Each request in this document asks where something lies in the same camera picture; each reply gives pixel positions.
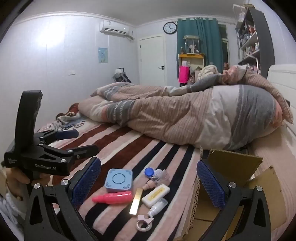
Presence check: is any striped blanket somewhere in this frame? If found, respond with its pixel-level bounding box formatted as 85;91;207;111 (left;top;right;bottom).
35;120;201;241

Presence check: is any dark bookshelf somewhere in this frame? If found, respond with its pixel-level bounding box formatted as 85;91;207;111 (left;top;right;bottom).
235;3;275;75

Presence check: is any black wall clock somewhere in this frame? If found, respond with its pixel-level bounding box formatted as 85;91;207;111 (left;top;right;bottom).
163;22;178;35

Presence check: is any pink tape ring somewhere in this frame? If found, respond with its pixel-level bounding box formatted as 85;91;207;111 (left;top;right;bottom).
136;214;154;231

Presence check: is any person's left hand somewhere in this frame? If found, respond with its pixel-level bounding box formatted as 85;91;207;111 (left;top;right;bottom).
5;167;31;201

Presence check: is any yellow shelf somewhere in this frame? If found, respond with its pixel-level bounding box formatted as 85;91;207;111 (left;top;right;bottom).
178;54;205;84

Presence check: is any teal curtain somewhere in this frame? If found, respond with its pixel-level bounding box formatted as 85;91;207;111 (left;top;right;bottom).
177;17;221;77

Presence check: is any cardboard box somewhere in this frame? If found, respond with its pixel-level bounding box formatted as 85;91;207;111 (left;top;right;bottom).
180;148;287;241

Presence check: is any pink plastic tube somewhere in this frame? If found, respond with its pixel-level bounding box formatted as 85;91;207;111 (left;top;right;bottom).
92;191;133;205

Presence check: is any gold strip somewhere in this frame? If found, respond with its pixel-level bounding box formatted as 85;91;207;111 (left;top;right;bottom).
129;188;143;215

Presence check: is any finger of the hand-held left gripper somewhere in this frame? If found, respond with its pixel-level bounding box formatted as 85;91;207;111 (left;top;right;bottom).
44;144;100;163
35;130;79;144

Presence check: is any pink striped pillow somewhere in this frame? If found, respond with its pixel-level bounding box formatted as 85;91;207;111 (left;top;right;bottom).
222;65;293;127

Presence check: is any small white bottle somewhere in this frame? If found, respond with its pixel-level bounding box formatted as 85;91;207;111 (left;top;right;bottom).
147;198;168;217

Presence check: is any glass display case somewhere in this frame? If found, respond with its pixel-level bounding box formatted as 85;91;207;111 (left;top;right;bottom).
183;35;201;55

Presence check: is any window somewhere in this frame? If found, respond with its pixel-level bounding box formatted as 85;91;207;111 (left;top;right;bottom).
218;23;229;65

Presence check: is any white air conditioner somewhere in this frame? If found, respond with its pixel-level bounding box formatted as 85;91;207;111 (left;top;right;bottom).
99;20;135;41

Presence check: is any pink grey striped duvet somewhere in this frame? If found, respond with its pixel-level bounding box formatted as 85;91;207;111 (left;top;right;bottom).
77;82;284;150

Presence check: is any brown printed cloth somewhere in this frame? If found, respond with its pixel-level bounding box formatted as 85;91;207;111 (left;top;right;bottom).
55;104;87;130

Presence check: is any grey folding chair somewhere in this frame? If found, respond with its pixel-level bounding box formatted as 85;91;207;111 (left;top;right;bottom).
112;68;132;83

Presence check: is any clear storage box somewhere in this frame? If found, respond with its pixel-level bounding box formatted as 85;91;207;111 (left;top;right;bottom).
232;3;249;22

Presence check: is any white padded jacket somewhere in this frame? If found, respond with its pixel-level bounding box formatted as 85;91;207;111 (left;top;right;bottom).
199;65;219;80

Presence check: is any white headboard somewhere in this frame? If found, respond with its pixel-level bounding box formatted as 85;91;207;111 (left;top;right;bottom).
267;64;296;109

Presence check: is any white door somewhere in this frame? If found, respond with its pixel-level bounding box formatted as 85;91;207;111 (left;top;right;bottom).
139;35;166;87

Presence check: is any pink quilted sheet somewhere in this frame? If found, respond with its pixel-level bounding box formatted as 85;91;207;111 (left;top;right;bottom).
252;125;296;232

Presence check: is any blue square plastic case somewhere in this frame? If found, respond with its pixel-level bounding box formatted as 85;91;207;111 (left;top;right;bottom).
105;169;133;193

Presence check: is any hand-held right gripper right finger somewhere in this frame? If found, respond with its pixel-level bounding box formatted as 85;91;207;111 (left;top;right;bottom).
196;159;272;241

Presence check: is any white case with yellow label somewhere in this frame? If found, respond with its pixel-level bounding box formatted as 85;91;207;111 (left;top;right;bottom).
142;184;170;207

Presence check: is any blue wall poster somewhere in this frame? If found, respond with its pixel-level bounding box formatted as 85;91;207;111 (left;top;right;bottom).
98;47;108;63

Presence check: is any clear plastic packet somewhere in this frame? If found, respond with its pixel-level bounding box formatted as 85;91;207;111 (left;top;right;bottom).
151;170;171;186

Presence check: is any pink bag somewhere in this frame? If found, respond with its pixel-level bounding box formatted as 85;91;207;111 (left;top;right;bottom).
179;65;189;84

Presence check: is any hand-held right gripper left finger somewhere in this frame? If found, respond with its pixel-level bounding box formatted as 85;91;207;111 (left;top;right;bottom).
24;156;102;241

